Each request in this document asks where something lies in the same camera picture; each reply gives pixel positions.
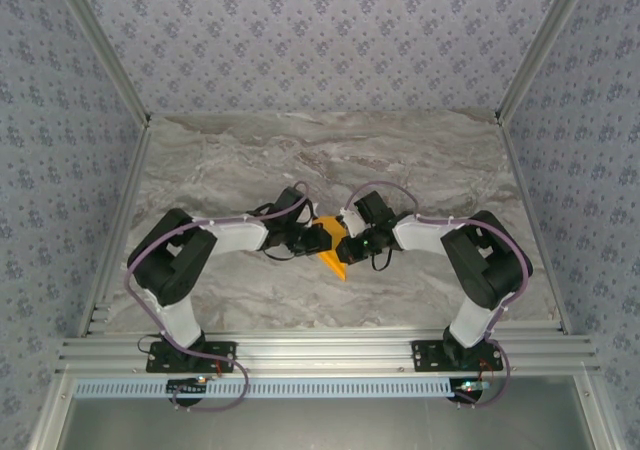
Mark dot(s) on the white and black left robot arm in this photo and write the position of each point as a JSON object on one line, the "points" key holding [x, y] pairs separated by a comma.
{"points": [[172, 255]]}

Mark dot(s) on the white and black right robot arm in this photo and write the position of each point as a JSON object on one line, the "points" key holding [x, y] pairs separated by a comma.
{"points": [[487, 260]]}

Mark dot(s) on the grey metal sheet panel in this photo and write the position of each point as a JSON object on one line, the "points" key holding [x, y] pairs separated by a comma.
{"points": [[320, 425]]}

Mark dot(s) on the small circuit board with led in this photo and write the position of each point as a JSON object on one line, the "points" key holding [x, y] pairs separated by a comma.
{"points": [[187, 385], [470, 385]]}

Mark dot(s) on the aluminium frame cross rail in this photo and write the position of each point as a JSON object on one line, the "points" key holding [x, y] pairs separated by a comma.
{"points": [[320, 352]]}

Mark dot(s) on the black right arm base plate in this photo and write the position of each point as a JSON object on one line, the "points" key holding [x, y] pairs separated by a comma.
{"points": [[425, 355]]}

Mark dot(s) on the aluminium frame side rail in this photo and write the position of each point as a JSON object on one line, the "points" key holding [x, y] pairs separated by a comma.
{"points": [[120, 220], [534, 220]]}

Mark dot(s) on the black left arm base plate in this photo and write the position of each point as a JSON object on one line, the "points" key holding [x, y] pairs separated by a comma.
{"points": [[220, 352]]}

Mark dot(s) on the aluminium frame post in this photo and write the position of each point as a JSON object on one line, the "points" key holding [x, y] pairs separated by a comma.
{"points": [[542, 45], [105, 45]]}

